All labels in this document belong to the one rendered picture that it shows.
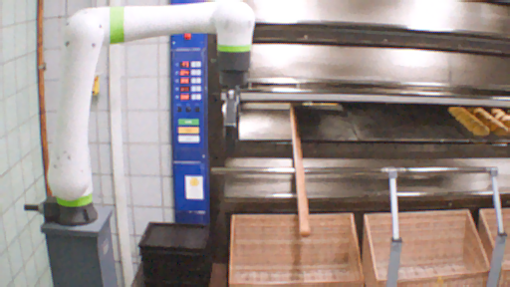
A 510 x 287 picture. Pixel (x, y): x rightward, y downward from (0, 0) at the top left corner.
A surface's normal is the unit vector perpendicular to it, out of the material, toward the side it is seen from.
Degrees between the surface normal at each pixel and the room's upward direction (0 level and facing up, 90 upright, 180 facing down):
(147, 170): 90
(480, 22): 69
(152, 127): 90
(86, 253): 90
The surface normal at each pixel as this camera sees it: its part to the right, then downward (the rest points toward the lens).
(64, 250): -0.01, 0.25
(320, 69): -0.04, -0.09
